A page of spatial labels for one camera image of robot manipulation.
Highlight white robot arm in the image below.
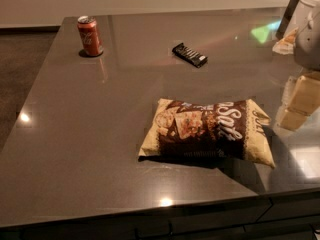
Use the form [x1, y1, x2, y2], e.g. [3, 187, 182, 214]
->
[272, 0, 320, 131]

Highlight dark tablet stand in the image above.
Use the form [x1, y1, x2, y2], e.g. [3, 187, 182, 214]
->
[276, 0, 300, 39]

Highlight black candy bar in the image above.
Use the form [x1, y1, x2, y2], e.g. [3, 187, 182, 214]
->
[172, 43, 208, 68]

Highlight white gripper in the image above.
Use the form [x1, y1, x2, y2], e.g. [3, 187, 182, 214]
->
[276, 25, 320, 131]

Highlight red coke can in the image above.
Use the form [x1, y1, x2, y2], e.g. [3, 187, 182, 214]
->
[77, 15, 103, 57]

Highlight brown chip bag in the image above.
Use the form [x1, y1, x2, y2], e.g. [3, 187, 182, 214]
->
[139, 99, 275, 168]

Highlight dark counter drawer fronts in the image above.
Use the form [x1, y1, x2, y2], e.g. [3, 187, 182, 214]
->
[0, 191, 320, 240]

